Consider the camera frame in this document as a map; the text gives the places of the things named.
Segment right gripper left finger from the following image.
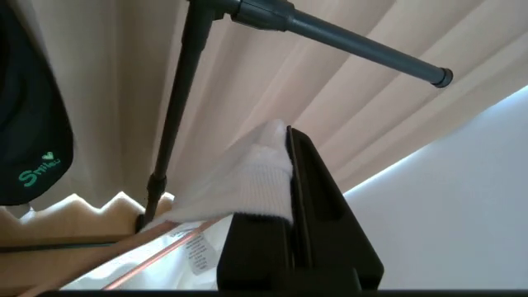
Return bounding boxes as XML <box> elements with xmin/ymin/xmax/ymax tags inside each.
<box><xmin>217</xmin><ymin>212</ymin><xmax>296</xmax><ymax>291</ymax></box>

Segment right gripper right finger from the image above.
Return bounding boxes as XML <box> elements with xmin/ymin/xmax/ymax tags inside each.
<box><xmin>285</xmin><ymin>125</ymin><xmax>384</xmax><ymax>291</ymax></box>

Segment pink clothes hanger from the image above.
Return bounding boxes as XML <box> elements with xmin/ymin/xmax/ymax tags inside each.
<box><xmin>101</xmin><ymin>217</ymin><xmax>226</xmax><ymax>291</ymax></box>

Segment white printed t-shirt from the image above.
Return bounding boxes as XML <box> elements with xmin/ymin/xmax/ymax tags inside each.
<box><xmin>61</xmin><ymin>118</ymin><xmax>295</xmax><ymax>291</ymax></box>

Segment black drawstring shorts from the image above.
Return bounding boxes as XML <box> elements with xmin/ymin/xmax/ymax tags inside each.
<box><xmin>0</xmin><ymin>0</ymin><xmax>75</xmax><ymax>206</ymax></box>

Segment black clothes rack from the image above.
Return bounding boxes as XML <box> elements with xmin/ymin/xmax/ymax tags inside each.
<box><xmin>0</xmin><ymin>0</ymin><xmax>454</xmax><ymax>253</ymax></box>

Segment beige curtain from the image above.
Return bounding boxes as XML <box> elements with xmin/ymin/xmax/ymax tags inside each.
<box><xmin>0</xmin><ymin>0</ymin><xmax>528</xmax><ymax>211</ymax></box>

